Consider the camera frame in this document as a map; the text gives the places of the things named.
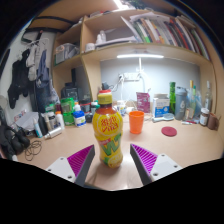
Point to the clear bottle with yellow cap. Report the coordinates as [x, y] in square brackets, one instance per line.
[191, 101]

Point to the white power strip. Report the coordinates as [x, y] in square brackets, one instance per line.
[130, 76]

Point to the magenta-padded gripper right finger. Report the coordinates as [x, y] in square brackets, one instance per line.
[161, 166]

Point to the tall green bottle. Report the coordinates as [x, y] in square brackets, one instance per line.
[172, 98]

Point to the brown mug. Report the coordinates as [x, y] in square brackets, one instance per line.
[212, 121]

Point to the grey shaker bottle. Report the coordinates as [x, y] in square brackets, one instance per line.
[180, 105]

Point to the black bag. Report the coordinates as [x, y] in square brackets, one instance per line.
[13, 140]

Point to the white bar desk lamp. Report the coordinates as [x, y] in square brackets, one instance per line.
[140, 56]

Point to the white and blue box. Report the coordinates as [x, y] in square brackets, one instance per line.
[161, 106]

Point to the orange plastic cup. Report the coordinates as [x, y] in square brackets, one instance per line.
[136, 122]

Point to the brown jar with white lid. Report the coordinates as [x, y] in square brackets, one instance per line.
[204, 117]

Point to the clear glass bottle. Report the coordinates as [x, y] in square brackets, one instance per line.
[208, 98]

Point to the yellow drink bottle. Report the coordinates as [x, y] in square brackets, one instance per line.
[107, 130]

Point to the magenta pouch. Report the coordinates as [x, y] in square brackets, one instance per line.
[143, 102]

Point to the flat round red coaster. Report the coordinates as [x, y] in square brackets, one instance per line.
[169, 131]

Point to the green plastic container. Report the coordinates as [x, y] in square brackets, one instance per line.
[67, 108]

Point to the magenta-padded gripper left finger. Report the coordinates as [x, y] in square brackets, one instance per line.
[61, 168]

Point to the white bottle with blue cap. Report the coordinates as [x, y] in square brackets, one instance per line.
[79, 119]

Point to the hanging clothes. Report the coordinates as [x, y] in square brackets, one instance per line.
[20, 80]

